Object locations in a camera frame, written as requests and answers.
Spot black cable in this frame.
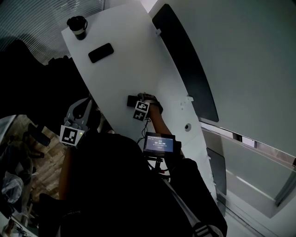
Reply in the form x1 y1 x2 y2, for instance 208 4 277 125
137 117 151 144

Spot person's right forearm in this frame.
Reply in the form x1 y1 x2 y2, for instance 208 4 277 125
148 105 173 137

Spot person's right hand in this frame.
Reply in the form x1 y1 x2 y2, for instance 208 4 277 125
137 92 164 114

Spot black rectangular box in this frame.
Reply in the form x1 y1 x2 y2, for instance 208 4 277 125
127 95 140 108

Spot grey window blinds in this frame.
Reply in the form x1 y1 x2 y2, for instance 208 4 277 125
0 0 106 66

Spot black cup with pale band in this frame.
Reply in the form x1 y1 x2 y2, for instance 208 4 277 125
66 15 89 41

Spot long dark desk partition panel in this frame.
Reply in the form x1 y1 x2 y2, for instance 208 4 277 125
151 3 219 123

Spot black smartphone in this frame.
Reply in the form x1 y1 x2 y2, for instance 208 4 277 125
88 43 115 64

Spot small chest-mounted monitor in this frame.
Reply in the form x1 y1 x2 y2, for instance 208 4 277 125
142 131 177 154

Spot black monitor mount clamp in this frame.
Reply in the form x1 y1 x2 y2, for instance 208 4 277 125
145 153 172 183

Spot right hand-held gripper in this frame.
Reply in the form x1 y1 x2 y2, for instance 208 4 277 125
132 98 158 121

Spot person's black clothed torso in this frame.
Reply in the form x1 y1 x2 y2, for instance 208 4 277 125
38 133 228 237

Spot person's left forearm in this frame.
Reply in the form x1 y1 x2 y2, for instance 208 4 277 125
58 144 78 201

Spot grey shoulder strap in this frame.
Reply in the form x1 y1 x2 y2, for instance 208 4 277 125
161 178 224 237

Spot black coat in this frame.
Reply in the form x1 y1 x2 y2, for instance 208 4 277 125
0 38 93 122

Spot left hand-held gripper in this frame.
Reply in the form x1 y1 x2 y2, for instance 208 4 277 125
59 98 93 149

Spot clear plastic bag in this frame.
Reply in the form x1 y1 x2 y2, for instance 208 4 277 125
0 170 25 205

